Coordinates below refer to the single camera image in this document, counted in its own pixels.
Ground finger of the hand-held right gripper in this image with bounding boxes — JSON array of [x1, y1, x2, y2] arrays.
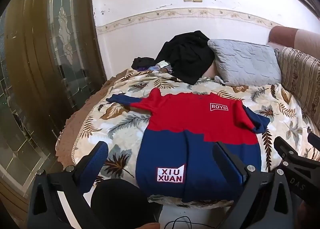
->
[[308, 132, 320, 149], [274, 136, 300, 167]]

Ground leaf print blanket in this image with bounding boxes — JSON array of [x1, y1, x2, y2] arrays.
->
[[55, 67, 320, 209]]

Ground wooden door with glass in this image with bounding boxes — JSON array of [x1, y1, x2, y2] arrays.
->
[[0, 0, 105, 219]]

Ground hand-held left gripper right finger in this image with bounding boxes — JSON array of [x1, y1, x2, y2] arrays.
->
[[212, 141, 300, 229]]

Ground grey quilted pillow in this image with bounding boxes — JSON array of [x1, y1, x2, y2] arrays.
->
[[207, 39, 282, 87]]

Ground black cable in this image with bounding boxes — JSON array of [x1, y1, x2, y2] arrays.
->
[[166, 216, 200, 229]]

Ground red and blue knit sweater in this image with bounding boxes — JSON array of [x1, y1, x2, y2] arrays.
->
[[106, 87, 270, 203]]

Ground small dark cloth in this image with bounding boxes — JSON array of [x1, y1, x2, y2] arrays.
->
[[131, 57, 155, 71]]

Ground black rounded object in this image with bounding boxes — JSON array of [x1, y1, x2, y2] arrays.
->
[[90, 179, 163, 229]]

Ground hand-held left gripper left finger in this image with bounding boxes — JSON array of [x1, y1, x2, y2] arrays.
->
[[26, 141, 110, 229]]

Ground striped brown cushion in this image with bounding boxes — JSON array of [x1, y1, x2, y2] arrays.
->
[[276, 47, 320, 132]]

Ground pink padded headboard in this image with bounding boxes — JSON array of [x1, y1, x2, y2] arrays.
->
[[267, 26, 320, 54]]

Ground peach pillow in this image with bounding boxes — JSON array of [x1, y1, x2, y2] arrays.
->
[[204, 64, 218, 79]]

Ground black garment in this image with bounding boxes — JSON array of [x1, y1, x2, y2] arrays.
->
[[155, 30, 215, 85]]

